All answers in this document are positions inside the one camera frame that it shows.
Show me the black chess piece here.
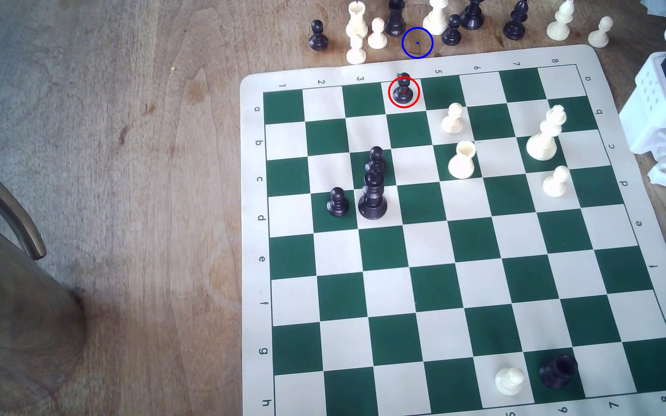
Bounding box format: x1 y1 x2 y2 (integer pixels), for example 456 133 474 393
384 0 407 37
460 0 485 31

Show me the black chess pawn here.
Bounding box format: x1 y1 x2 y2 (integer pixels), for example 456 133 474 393
392 73 415 105
326 187 350 218
442 14 463 46
309 20 329 52

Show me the black chess queen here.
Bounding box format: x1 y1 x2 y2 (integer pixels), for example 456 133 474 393
358 171 388 221

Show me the black chess bishop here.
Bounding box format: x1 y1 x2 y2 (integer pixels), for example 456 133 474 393
365 146 387 178
503 0 529 41

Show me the brown wooden chair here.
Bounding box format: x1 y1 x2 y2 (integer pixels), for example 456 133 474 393
0 141 88 412

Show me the green and white chess mat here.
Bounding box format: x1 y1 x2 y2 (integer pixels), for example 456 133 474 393
239 44 666 416

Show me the black chess rook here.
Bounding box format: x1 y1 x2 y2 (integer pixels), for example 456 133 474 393
539 355 579 389

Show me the white chess pawn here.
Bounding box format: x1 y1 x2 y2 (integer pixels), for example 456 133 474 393
346 35 367 65
368 17 388 50
495 367 525 396
542 166 571 198
588 16 615 49
441 103 464 135

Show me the white chess bishop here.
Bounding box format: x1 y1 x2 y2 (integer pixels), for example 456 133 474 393
546 0 575 42
525 105 568 162

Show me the white chess rook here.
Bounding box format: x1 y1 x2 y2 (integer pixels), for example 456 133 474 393
346 1 369 39
447 140 477 180

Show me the white chess piece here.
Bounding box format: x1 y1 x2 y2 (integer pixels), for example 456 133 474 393
423 0 449 36

